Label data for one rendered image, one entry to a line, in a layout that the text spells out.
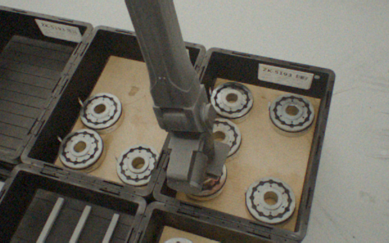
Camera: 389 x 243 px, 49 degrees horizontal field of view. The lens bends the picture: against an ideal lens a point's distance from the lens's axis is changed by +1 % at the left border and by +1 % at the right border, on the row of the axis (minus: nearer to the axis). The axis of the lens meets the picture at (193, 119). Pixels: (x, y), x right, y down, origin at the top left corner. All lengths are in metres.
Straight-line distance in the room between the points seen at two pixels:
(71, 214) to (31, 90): 0.37
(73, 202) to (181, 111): 0.44
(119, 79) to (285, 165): 0.48
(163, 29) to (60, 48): 0.73
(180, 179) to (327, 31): 0.86
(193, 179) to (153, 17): 0.27
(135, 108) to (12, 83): 0.35
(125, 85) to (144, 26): 0.57
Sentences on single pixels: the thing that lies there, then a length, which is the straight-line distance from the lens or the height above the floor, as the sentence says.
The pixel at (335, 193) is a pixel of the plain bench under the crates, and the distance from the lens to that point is 1.11.
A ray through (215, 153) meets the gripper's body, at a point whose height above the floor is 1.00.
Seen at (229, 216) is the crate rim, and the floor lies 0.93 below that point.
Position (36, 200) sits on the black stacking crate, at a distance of 1.03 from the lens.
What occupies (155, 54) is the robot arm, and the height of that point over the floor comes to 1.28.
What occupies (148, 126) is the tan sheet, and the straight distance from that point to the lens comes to 1.03.
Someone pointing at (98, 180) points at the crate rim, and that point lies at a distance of 0.89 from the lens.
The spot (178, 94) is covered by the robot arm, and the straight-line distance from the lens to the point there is 0.60.
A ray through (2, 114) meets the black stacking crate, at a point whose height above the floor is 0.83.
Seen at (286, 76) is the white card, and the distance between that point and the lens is 1.02.
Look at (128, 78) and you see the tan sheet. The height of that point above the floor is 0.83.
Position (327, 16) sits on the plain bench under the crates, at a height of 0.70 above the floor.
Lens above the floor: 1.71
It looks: 59 degrees down
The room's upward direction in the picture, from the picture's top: 9 degrees counter-clockwise
